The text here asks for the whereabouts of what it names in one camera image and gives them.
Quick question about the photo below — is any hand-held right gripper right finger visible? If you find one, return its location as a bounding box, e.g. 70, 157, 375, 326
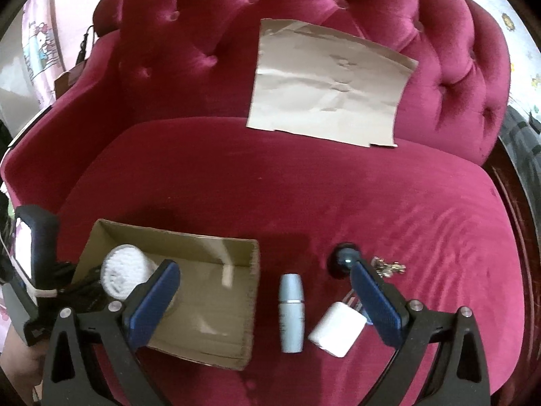
349, 260, 493, 406

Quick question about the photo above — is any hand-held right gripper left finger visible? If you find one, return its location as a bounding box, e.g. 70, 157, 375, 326
42, 259, 182, 406

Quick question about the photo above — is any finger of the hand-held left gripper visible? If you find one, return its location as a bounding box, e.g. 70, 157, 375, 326
56, 270, 128, 310

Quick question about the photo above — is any white towel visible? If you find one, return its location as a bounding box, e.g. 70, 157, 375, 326
100, 243, 178, 319

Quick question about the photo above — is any cardboard box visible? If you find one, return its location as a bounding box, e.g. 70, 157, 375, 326
70, 219, 260, 371

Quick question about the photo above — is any person's left forearm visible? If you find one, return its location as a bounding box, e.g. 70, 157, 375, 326
0, 325, 48, 396

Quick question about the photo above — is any white charger adapter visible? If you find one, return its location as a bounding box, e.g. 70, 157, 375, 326
308, 290, 369, 358

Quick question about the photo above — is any dark round knob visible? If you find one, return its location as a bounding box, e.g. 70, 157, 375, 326
330, 243, 362, 280

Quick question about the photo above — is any light blue bottle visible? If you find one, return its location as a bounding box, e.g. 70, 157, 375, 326
278, 273, 306, 354

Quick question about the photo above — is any red tufted velvet sofa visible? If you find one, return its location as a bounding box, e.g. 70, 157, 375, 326
0, 0, 520, 406

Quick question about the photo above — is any dark wooden furniture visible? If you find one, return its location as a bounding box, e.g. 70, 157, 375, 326
54, 60, 92, 99

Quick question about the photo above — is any cartoon printed curtain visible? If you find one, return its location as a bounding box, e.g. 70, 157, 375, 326
20, 0, 65, 107

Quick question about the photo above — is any dark grey cloth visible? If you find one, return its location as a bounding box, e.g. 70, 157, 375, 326
498, 106, 541, 189

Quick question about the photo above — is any flat cardboard sheet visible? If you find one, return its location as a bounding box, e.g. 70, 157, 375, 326
246, 18, 419, 149

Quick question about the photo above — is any white printed cloth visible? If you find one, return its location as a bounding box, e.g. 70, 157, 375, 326
448, 0, 541, 108

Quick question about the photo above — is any metal keychain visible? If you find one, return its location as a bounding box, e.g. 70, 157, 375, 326
371, 256, 407, 278

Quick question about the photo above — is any black cable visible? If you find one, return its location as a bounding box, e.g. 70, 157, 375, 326
76, 25, 96, 67

